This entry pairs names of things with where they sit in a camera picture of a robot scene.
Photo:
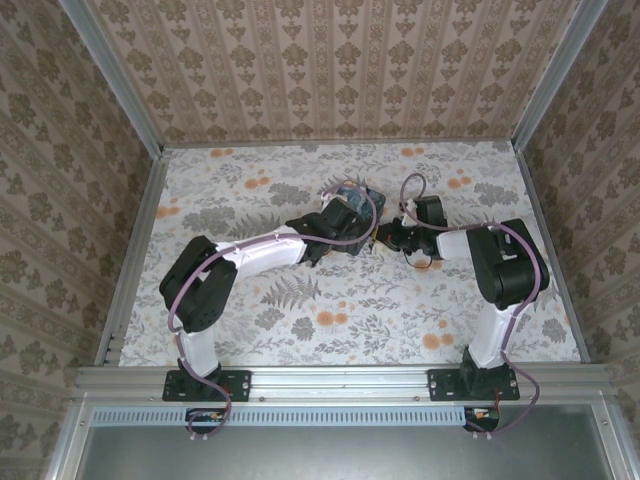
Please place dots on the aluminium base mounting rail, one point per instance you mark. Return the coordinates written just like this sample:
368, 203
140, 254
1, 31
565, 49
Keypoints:
340, 382

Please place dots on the aluminium table side rail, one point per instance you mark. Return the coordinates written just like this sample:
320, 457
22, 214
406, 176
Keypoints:
142, 225
547, 235

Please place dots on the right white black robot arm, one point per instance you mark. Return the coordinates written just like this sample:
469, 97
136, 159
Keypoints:
505, 260

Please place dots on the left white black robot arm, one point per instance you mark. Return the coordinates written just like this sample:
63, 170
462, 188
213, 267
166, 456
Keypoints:
260, 255

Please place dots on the floral patterned table cover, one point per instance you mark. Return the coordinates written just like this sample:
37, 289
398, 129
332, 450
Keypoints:
325, 325

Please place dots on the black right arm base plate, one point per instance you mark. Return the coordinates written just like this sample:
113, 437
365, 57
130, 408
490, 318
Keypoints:
445, 385

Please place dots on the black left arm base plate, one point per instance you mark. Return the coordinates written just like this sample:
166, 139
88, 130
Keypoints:
235, 385

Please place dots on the grey sheet metal panel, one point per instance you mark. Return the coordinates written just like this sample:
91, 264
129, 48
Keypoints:
325, 455

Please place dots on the starry night print box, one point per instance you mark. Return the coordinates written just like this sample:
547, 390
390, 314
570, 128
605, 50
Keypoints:
376, 205

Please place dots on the aluminium frame corner post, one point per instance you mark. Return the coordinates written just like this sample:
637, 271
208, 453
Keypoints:
112, 75
555, 75

